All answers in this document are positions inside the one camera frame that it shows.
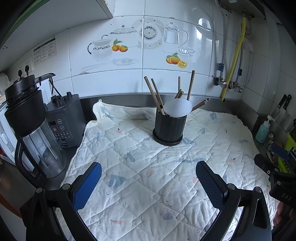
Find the person's right hand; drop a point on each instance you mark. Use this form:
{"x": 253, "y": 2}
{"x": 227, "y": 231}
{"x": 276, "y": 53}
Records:
{"x": 278, "y": 213}

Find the glass blender jug black lid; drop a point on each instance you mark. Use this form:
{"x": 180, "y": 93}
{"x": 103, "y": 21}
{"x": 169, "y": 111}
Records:
{"x": 25, "y": 115}

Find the white plastic rice spoon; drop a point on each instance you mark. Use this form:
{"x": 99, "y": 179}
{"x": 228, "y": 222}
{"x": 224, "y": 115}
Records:
{"x": 178, "y": 107}

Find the black blender base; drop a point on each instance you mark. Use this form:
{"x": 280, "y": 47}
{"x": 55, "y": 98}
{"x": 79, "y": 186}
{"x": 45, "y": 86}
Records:
{"x": 67, "y": 120}

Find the black power plug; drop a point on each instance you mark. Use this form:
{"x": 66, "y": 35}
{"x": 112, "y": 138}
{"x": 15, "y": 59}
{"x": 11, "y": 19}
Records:
{"x": 27, "y": 70}
{"x": 20, "y": 73}

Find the white printed quilted cloth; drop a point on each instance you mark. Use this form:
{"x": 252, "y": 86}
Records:
{"x": 138, "y": 162}

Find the green plastic rack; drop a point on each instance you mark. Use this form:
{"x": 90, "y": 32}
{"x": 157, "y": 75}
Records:
{"x": 291, "y": 140}

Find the dark reddish wooden chopstick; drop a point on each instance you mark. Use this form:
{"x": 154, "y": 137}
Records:
{"x": 190, "y": 85}

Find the yellow gas pipe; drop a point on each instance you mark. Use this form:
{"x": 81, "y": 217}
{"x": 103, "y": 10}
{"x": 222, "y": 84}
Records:
{"x": 235, "y": 58}

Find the grey water heater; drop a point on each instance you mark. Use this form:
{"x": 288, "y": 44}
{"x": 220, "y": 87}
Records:
{"x": 242, "y": 5}

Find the green wall cabinet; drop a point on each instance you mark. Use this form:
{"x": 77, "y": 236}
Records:
{"x": 57, "y": 18}

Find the teal soap pump bottle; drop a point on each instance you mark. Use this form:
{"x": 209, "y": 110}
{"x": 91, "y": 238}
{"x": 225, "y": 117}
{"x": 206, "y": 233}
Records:
{"x": 262, "y": 133}

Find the white wall socket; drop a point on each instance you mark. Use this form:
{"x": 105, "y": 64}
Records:
{"x": 29, "y": 62}

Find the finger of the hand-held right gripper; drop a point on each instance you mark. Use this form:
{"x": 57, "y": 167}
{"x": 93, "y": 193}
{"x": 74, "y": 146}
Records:
{"x": 281, "y": 151}
{"x": 263, "y": 163}

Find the metal water valve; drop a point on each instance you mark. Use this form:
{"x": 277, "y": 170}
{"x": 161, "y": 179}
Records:
{"x": 237, "y": 87}

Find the black ribbed utensil holder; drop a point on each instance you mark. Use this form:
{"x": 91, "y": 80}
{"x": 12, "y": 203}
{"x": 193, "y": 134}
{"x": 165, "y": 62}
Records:
{"x": 168, "y": 129}

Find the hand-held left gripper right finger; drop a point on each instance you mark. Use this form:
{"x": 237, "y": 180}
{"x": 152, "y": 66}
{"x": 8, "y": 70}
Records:
{"x": 209, "y": 183}

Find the white wall label sticker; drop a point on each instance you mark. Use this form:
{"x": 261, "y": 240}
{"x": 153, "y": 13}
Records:
{"x": 45, "y": 51}

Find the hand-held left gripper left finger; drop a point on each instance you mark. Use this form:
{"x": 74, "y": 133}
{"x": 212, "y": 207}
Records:
{"x": 87, "y": 185}

